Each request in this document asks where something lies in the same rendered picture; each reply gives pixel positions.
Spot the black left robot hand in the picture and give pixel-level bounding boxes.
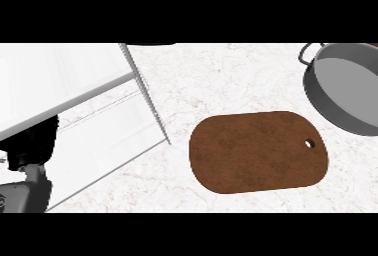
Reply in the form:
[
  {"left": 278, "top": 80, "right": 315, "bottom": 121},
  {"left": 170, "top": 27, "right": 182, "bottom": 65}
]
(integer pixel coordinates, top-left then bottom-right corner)
[{"left": 0, "top": 114, "right": 61, "bottom": 172}]

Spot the brown wooden cutting board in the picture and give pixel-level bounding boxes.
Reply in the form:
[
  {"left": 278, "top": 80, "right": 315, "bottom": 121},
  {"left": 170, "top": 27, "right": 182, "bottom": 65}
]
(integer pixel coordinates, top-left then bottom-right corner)
[{"left": 188, "top": 110, "right": 331, "bottom": 195}]

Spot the grey metal pot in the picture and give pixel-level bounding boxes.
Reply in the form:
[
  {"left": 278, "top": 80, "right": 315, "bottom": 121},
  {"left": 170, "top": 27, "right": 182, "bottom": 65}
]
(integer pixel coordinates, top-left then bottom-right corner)
[{"left": 297, "top": 42, "right": 378, "bottom": 137}]

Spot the white cabinet panel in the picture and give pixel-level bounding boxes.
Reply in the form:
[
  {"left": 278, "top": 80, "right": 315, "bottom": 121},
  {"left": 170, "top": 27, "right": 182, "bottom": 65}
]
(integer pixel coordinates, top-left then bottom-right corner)
[{"left": 46, "top": 42, "right": 173, "bottom": 213}]

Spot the white open cabinet door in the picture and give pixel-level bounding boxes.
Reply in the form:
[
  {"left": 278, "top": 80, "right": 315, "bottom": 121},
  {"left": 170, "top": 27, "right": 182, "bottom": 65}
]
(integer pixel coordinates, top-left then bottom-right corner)
[{"left": 0, "top": 42, "right": 138, "bottom": 142}]

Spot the dark round object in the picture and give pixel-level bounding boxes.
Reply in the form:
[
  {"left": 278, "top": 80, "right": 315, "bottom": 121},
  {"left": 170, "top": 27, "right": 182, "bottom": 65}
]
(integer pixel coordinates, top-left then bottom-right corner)
[{"left": 123, "top": 42, "right": 179, "bottom": 47}]

